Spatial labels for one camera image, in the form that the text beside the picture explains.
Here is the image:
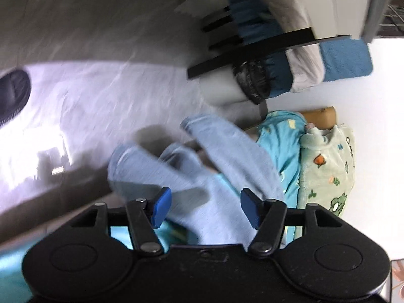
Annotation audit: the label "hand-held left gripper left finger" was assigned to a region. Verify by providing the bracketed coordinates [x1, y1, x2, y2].
[71, 187, 172, 257]

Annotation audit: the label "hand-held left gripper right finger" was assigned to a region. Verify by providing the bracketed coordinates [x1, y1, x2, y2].
[240, 188, 343, 257]

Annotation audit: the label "brown padded headboard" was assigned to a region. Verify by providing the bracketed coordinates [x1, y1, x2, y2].
[298, 106, 338, 131]

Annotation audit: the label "beige cloth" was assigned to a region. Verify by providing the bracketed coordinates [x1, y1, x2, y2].
[227, 0, 326, 94]

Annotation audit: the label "black trash bin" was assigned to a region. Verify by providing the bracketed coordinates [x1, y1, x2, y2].
[233, 59, 274, 105]

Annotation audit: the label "green printed fleece blanket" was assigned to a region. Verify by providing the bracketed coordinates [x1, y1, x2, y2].
[297, 124, 356, 239]

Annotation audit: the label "teal smiley bed sheet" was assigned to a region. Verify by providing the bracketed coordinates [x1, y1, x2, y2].
[0, 110, 307, 303]

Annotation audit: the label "dark rounded object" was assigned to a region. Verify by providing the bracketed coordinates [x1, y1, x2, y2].
[0, 69, 32, 127]

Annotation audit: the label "blue denim pants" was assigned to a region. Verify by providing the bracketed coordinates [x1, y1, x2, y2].
[107, 114, 286, 247]

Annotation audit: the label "white table with black legs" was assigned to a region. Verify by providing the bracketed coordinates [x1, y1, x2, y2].
[164, 0, 379, 79]

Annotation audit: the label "black metal window grille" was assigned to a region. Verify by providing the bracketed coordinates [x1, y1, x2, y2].
[377, 0, 404, 39]

